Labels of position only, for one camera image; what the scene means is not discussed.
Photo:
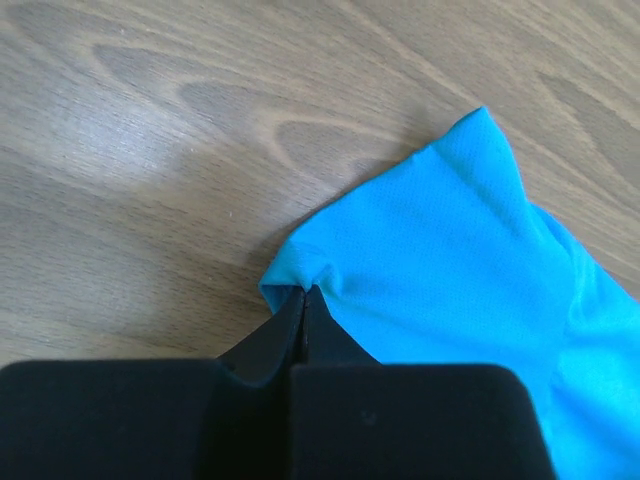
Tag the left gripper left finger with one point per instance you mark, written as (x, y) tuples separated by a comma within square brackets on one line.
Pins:
[(259, 357)]

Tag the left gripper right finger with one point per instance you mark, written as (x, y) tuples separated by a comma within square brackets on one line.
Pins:
[(324, 341)]

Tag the teal t shirt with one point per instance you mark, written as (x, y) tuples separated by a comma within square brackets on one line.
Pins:
[(443, 259)]

